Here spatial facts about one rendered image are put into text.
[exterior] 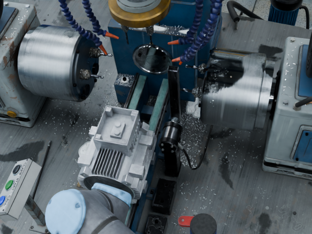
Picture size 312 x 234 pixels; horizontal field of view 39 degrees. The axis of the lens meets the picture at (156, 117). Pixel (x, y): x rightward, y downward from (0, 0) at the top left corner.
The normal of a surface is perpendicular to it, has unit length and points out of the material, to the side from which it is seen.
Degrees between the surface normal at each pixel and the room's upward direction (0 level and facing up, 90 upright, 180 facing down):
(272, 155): 89
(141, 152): 0
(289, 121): 89
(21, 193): 54
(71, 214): 31
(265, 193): 0
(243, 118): 80
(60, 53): 24
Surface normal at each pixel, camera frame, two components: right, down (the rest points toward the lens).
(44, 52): -0.18, -0.13
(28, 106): 0.97, 0.16
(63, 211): -0.45, -0.21
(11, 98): -0.25, 0.80
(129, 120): -0.07, -0.58
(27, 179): 0.74, -0.20
